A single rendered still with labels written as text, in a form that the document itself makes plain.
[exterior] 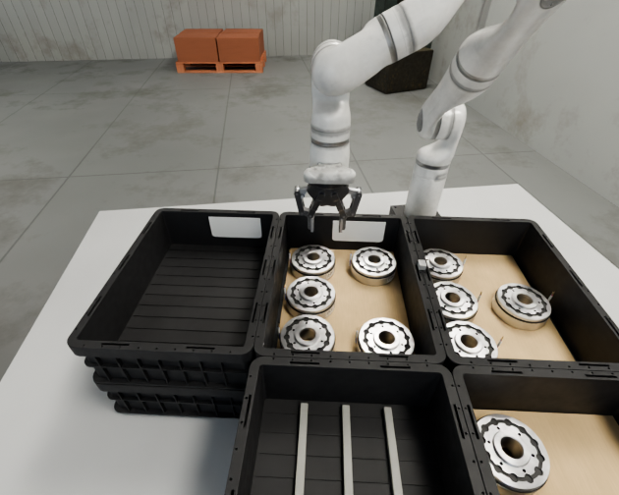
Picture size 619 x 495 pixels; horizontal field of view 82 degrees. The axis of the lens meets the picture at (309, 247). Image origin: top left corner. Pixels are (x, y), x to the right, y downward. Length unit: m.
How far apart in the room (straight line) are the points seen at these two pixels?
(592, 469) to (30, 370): 1.05
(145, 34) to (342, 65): 7.00
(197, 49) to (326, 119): 5.70
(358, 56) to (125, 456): 0.78
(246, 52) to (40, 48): 3.61
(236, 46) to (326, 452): 5.88
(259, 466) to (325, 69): 0.59
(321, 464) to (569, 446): 0.38
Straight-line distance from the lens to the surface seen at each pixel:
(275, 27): 7.30
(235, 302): 0.79
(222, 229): 0.90
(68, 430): 0.89
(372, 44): 0.60
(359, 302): 0.78
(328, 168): 0.64
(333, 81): 0.59
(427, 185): 1.03
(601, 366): 0.71
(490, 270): 0.95
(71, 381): 0.96
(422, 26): 0.61
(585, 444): 0.75
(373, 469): 0.61
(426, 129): 0.96
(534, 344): 0.83
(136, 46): 7.60
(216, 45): 6.24
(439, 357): 0.60
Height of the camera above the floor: 1.40
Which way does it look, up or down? 39 degrees down
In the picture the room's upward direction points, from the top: straight up
